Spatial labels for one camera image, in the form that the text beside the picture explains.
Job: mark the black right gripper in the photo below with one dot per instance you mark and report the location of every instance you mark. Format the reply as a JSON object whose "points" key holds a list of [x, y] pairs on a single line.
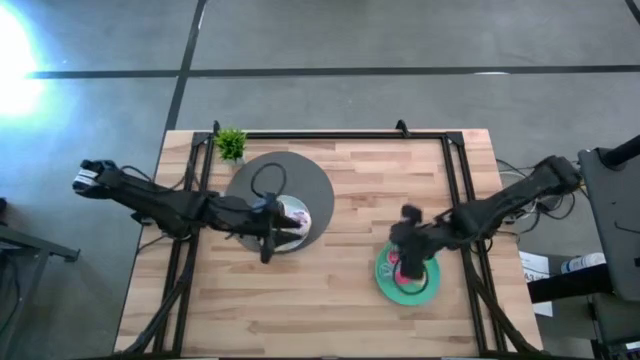
{"points": [[417, 240]]}

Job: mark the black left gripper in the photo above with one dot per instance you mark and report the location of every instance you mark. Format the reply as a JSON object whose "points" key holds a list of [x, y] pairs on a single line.
{"points": [[240, 217]]}

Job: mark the pink frosted donut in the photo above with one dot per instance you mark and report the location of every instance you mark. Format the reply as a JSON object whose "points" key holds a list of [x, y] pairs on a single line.
{"points": [[401, 280]]}

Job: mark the purple frosted donut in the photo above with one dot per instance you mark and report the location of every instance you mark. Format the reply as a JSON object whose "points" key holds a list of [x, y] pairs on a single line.
{"points": [[301, 217]]}

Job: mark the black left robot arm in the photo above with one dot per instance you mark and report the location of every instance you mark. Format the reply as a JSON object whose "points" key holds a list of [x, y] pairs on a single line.
{"points": [[150, 202]]}

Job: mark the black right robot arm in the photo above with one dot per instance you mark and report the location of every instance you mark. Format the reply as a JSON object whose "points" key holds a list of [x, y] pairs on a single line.
{"points": [[500, 205]]}

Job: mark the white bowl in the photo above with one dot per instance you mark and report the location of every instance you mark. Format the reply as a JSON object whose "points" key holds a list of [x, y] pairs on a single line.
{"points": [[292, 242]]}

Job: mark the teal plate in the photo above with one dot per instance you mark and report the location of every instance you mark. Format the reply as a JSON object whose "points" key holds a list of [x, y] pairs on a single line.
{"points": [[400, 299]]}

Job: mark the round grey mat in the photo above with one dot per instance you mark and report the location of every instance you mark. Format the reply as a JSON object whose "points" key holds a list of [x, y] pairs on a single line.
{"points": [[310, 185]]}

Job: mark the green plant in white pot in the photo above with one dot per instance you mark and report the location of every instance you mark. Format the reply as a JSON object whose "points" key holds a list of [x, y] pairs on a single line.
{"points": [[230, 144]]}

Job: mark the white paper sheet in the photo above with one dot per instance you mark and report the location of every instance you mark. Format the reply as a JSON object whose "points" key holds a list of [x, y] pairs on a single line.
{"points": [[535, 267]]}

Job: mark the black shelf edge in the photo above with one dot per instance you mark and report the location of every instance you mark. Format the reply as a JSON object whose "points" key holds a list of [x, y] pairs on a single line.
{"points": [[570, 284]]}

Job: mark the white bottle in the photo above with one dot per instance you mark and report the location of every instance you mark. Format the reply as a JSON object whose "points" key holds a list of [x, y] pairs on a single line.
{"points": [[582, 262]]}

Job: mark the grey equipment cart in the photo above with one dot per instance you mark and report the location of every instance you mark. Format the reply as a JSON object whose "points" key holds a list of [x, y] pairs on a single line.
{"points": [[612, 225]]}

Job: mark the black metal stand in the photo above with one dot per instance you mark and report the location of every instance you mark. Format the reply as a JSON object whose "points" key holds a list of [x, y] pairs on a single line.
{"points": [[30, 245]]}

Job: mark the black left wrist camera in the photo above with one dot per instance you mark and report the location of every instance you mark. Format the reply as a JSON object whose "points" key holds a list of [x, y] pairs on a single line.
{"points": [[262, 204]]}

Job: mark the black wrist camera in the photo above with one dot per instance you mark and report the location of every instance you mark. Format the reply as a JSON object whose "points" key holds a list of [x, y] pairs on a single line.
{"points": [[412, 214], [262, 204]]}

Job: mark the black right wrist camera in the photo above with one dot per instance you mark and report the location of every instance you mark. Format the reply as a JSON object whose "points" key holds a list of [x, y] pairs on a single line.
{"points": [[412, 214]]}

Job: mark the black aluminium frame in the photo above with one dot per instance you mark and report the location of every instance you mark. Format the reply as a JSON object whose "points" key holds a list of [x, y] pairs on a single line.
{"points": [[325, 135]]}

